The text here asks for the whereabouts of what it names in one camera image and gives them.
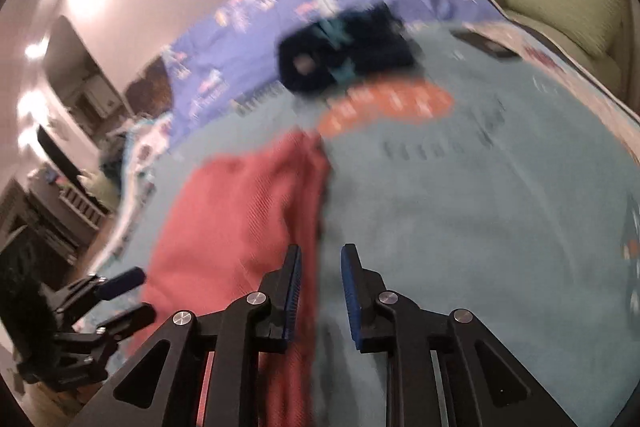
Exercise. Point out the black flat device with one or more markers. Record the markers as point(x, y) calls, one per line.
point(485, 43)

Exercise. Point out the green sofa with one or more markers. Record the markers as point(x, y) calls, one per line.
point(560, 2)

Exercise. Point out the dark blue star-print garment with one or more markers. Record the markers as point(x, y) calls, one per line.
point(370, 47)

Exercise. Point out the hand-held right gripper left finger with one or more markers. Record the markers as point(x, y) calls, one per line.
point(292, 292)

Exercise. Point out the white shelf unit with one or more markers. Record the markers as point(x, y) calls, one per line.
point(82, 204)

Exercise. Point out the light blue printed cloth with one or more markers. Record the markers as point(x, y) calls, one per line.
point(142, 147)

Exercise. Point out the pink garment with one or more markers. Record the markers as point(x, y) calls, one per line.
point(240, 217)

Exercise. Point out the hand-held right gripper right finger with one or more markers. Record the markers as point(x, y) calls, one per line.
point(350, 297)

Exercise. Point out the teal blanket with orange heart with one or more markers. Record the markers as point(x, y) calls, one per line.
point(475, 217)

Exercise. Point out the dark cabinet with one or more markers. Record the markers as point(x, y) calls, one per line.
point(35, 222)

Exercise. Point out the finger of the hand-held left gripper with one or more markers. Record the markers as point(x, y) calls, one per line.
point(117, 282)
point(130, 319)

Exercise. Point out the brown cushion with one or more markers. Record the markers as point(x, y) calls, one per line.
point(150, 87)

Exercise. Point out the black television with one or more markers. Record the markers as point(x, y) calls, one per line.
point(57, 152)

